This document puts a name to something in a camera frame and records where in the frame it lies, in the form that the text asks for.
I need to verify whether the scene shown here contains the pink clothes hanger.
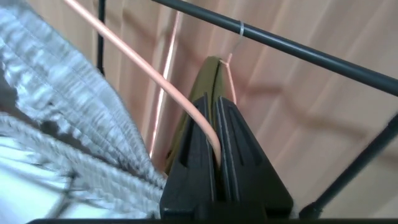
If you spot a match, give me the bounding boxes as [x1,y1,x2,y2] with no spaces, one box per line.
[63,0,222,170]
[219,21,246,105]

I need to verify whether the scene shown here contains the green printed t-shirt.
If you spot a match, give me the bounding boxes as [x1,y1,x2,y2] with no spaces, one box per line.
[164,55,225,175]

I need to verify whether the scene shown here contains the pale grey shorts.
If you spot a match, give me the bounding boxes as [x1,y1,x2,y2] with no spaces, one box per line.
[0,0,167,219]

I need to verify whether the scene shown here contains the beige curtain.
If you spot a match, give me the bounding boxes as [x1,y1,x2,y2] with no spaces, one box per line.
[27,0,398,218]

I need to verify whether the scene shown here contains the black clothes rack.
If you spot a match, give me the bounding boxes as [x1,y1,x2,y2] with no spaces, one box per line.
[96,0,398,219]

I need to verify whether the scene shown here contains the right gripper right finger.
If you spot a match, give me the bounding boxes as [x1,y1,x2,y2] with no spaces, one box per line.
[213,96,294,218]

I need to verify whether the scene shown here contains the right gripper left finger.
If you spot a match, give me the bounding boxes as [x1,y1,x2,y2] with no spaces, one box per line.
[159,95,222,219]

